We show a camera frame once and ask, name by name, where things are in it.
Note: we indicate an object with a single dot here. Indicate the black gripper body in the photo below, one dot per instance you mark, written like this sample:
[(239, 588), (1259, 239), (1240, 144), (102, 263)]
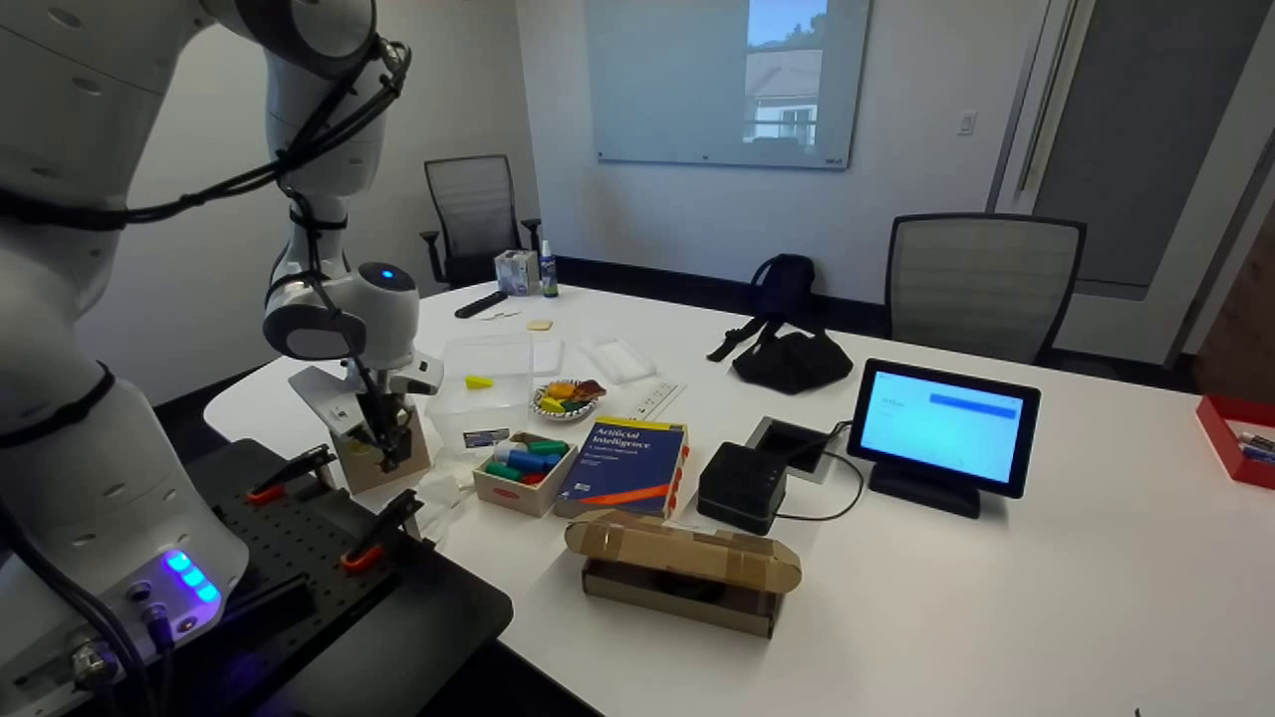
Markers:
[(385, 405)]

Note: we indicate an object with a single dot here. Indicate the wooden shape sorter box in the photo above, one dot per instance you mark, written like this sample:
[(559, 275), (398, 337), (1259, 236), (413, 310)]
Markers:
[(353, 466)]

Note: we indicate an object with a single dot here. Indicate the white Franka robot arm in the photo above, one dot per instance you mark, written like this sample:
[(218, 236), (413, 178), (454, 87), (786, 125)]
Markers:
[(82, 502)]

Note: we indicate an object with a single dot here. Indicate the box of coloured blocks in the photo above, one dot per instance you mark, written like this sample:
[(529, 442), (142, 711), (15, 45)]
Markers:
[(523, 466)]

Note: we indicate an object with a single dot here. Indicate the brown cardboard box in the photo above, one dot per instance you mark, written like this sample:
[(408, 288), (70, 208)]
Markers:
[(680, 557)]

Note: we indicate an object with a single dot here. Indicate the small black box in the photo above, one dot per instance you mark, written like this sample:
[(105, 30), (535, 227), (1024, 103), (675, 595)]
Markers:
[(738, 488)]

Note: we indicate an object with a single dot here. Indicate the red box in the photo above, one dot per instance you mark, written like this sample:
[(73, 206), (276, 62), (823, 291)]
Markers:
[(1240, 441)]

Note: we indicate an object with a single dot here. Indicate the black orange clamp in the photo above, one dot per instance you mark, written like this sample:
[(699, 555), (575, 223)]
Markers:
[(286, 470), (378, 532)]

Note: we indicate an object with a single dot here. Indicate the small dark blue block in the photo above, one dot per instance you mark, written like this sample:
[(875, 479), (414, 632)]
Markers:
[(485, 434)]

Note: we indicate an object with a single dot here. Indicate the bright yellow sticky note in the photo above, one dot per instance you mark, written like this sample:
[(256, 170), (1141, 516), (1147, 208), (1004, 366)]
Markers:
[(479, 385)]

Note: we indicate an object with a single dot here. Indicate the clear plastic container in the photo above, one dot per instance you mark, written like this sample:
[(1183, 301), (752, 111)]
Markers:
[(499, 353)]

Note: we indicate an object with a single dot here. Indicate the black remote control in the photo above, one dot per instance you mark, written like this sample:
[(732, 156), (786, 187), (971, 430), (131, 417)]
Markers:
[(479, 302)]

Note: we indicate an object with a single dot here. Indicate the bowl of colourful pieces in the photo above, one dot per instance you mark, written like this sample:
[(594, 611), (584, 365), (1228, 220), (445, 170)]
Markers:
[(568, 394)]

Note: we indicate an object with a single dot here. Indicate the pale yellow round sticker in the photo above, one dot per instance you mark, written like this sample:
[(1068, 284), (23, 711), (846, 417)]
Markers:
[(538, 324)]

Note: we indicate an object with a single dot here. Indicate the clear tissue container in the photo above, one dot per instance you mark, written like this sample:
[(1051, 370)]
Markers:
[(517, 271)]

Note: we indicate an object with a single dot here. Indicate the small blue spray bottle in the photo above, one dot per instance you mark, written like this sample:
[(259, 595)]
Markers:
[(548, 271)]

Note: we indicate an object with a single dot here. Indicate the blue book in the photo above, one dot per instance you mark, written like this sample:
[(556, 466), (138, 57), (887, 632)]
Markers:
[(622, 462)]

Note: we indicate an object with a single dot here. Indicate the black mesh office chair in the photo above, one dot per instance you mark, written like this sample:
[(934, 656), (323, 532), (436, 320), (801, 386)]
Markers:
[(471, 202)]

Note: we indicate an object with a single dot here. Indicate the clear plastic tray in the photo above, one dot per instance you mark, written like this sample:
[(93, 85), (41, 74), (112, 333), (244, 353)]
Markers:
[(622, 358)]

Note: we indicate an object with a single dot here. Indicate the flat black square pad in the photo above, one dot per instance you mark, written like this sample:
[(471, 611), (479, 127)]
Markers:
[(794, 442)]

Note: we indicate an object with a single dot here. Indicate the black backpack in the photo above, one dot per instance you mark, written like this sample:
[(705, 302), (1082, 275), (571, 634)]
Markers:
[(784, 281)]

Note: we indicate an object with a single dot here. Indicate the black tablet display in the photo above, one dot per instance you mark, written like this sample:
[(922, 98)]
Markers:
[(940, 427)]

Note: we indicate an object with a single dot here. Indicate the grey mesh office chair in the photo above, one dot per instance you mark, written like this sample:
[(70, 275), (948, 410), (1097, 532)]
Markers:
[(983, 281)]

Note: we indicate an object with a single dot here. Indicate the grey office door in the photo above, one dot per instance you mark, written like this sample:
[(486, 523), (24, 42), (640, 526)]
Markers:
[(1141, 131)]

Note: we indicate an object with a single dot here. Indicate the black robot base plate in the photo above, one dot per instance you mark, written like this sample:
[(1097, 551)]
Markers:
[(385, 624)]

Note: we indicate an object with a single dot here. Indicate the glass wall whiteboard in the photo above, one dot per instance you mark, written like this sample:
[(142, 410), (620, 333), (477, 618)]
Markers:
[(663, 82)]

